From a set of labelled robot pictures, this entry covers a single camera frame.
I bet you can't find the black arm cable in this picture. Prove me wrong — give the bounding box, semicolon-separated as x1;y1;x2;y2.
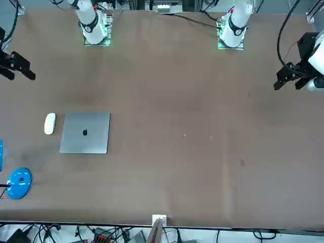
0;0;21;49
277;0;302;68

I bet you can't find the white computer mouse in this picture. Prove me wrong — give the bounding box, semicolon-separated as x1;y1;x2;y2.
44;112;57;135

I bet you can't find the blue round lamp base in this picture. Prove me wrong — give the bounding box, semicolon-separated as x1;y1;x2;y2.
5;167;33;200

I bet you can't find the black orange device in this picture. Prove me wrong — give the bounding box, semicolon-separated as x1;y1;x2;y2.
93;227;113;243

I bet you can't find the silver closed laptop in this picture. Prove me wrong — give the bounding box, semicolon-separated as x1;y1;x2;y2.
59;112;111;154

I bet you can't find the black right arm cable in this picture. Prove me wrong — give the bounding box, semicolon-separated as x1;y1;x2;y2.
0;0;21;49

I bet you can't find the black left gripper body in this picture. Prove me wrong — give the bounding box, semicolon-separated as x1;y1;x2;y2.
291;32;319;81

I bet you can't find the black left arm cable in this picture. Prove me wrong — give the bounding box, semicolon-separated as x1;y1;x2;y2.
277;0;302;68

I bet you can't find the white table edge bracket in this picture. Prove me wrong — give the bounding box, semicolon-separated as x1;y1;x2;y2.
152;214;168;227

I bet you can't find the black cable across table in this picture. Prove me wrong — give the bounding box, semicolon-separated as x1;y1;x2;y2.
161;12;221;29

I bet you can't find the black lamp cable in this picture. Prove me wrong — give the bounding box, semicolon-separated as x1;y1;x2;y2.
0;184;11;199

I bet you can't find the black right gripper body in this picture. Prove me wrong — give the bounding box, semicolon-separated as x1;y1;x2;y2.
0;49;14;69

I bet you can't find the brown wooden board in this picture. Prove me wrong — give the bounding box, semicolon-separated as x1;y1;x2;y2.
146;218;165;243

